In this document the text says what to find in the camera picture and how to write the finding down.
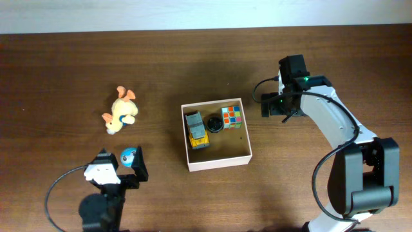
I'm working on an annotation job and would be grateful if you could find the blue ball toy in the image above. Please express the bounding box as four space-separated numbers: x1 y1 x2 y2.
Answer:
120 148 137 168

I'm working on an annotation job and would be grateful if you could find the yellow plush bunny toy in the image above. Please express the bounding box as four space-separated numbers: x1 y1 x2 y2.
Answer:
102 86 138 135

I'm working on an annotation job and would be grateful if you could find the yellow grey toy truck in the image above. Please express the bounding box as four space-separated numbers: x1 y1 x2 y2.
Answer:
185 111 210 150

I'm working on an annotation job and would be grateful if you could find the colourful puzzle cube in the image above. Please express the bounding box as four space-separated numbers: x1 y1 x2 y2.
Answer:
221 106 243 130

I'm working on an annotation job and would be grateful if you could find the black round cap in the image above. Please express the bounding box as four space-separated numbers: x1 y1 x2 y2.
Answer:
206 116 223 133

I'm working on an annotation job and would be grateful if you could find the white cardboard box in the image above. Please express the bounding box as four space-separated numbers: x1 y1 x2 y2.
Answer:
181 98 252 172

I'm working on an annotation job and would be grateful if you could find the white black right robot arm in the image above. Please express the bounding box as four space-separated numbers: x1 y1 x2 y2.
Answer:
258 55 400 231

